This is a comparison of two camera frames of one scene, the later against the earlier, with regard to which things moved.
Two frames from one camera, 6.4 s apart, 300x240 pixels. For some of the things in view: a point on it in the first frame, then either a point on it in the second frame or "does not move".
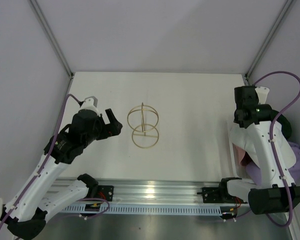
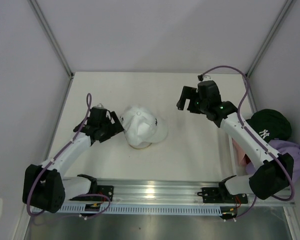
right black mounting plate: x=213 y=196 does not move
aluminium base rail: x=162 y=192 does not move
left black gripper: x=110 y=129 does not move
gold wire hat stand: x=143 y=120 -> x=140 y=149
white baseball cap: x=245 y=134 -> x=142 y=127
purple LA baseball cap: x=297 y=170 does not move
